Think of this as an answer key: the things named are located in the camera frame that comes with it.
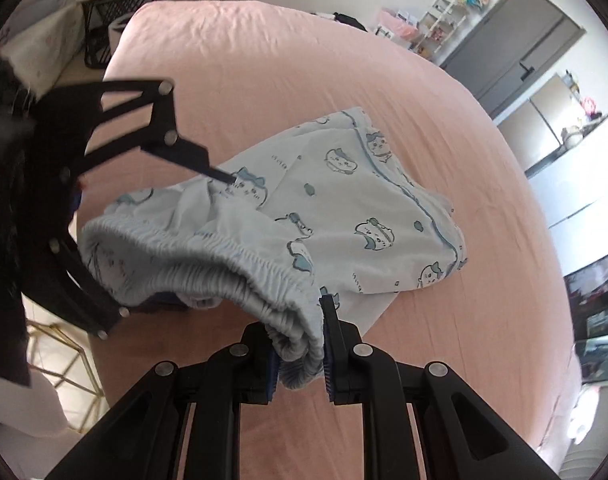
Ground white cartoon print pants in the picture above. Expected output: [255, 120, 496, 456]
[79, 106, 469, 391]

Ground black glass cabinet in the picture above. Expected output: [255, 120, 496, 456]
[564, 247, 608, 386]

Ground white wardrobe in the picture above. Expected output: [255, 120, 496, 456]
[526, 112, 608, 271]

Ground black bag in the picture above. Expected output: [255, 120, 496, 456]
[331, 11, 368, 31]

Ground gold wire frame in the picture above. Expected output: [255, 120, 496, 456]
[26, 322, 103, 402]

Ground white shelf rack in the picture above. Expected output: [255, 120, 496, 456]
[414, 0, 468, 61]

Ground pink bed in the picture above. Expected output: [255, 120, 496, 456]
[66, 0, 585, 480]

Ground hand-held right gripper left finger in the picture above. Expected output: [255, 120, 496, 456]
[44, 322, 280, 480]

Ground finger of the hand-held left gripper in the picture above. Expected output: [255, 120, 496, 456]
[36, 78, 236, 186]
[24, 237, 131, 340]

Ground black table with white top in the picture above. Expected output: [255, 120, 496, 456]
[76, 0, 197, 69]

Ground white printed cloth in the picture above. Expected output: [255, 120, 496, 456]
[0, 0, 93, 97]

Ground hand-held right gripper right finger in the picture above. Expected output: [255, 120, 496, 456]
[319, 294, 560, 480]

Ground grey wardrobe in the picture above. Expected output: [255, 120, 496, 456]
[441, 0, 587, 121]

